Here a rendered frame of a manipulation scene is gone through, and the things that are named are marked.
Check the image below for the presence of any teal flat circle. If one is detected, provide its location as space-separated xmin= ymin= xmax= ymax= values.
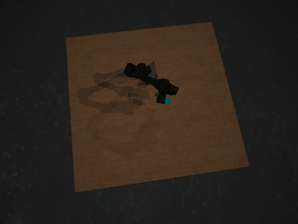
xmin=165 ymin=97 xmax=171 ymax=104

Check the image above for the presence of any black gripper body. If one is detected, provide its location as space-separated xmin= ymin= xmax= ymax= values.
xmin=156 ymin=78 xmax=169 ymax=104

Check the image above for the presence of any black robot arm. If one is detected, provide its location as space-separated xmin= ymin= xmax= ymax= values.
xmin=124 ymin=63 xmax=179 ymax=96

